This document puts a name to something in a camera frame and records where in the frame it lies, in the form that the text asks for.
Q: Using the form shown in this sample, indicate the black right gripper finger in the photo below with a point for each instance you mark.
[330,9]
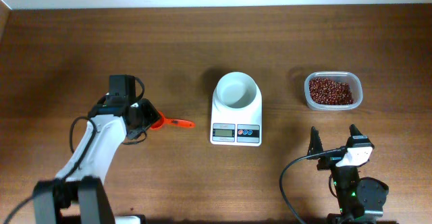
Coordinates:
[354,131]
[315,148]

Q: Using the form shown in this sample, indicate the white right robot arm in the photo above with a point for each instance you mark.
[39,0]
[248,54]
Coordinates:
[360,199]

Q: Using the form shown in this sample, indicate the red adzuki beans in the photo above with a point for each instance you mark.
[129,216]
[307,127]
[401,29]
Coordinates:
[329,92]

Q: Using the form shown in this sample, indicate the orange measuring scoop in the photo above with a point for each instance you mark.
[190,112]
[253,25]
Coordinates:
[182,123]

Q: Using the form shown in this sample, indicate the white round bowl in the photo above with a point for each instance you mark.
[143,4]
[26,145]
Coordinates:
[236,90]

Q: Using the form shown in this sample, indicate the clear plastic container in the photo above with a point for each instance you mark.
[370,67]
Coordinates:
[345,77]

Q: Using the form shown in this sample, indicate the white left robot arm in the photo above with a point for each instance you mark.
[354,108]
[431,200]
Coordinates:
[76,194]

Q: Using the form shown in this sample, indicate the white digital kitchen scale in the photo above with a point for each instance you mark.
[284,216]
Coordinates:
[237,127]

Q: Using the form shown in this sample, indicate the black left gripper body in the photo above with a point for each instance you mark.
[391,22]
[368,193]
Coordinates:
[146,117]

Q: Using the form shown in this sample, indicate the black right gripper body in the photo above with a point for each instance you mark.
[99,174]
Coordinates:
[333,163]

